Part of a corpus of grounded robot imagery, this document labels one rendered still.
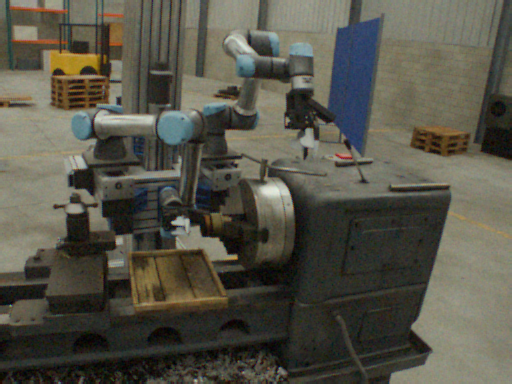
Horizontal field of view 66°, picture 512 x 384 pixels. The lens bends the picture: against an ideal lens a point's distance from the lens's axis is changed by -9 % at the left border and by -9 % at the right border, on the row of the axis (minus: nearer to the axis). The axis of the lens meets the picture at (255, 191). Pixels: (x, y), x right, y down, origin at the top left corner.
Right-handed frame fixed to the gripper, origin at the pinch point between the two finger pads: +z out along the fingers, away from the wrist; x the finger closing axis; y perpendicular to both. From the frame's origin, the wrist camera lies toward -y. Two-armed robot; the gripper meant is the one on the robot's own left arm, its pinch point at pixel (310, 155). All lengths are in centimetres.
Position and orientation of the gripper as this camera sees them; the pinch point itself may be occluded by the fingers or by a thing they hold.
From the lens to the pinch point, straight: 133.9
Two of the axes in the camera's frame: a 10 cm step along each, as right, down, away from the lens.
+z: 0.2, 10.0, 0.2
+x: 3.3, 0.1, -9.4
